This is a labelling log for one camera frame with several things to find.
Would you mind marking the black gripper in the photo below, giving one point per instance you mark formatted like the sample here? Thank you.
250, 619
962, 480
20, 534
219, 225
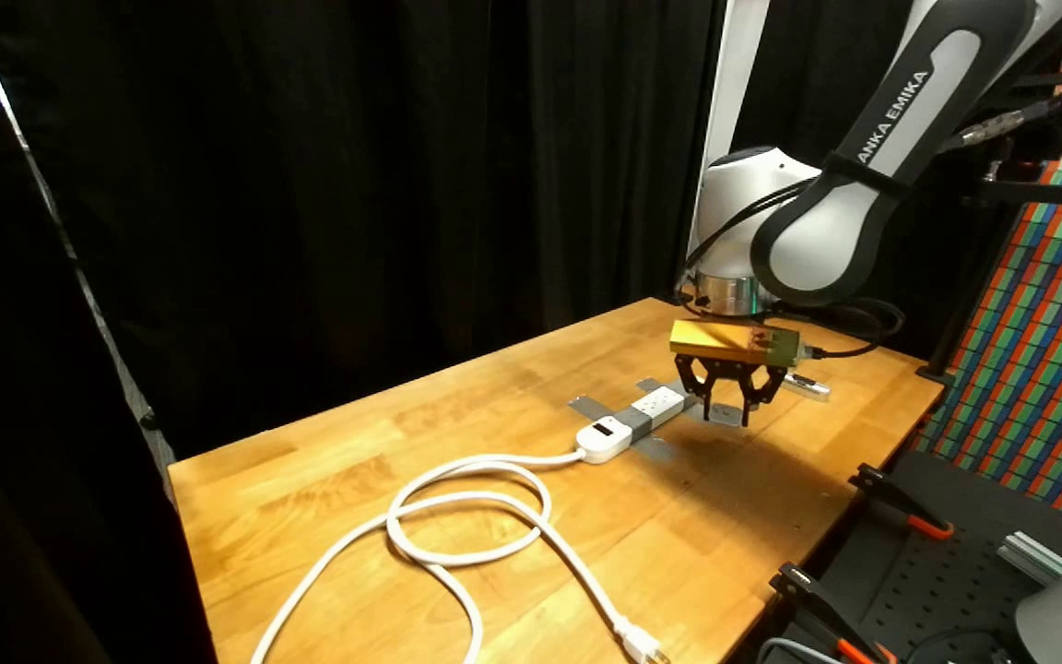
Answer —
729, 373

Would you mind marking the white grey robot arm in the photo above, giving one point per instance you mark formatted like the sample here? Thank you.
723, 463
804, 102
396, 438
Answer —
829, 233

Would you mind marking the small silver metal device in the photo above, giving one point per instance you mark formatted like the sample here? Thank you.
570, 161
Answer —
808, 385

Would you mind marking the white power strip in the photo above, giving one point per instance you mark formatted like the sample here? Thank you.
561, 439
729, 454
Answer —
611, 438

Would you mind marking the black orange spring clamp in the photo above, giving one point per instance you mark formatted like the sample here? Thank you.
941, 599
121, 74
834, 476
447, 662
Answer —
905, 504
829, 610

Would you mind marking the black perforated board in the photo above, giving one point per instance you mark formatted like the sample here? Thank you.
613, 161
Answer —
986, 504

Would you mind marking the black curtain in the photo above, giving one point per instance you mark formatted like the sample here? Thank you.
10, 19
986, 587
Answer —
372, 187

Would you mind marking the grey duct tape strip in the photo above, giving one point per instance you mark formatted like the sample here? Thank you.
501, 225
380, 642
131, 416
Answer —
657, 450

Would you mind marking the silver aluminium bracket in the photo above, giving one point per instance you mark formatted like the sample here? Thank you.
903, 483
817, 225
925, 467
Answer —
1033, 556

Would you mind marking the black camera stand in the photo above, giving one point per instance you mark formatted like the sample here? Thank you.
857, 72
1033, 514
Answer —
1050, 193

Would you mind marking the silver metal frame pole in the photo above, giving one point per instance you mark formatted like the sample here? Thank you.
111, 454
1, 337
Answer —
142, 411

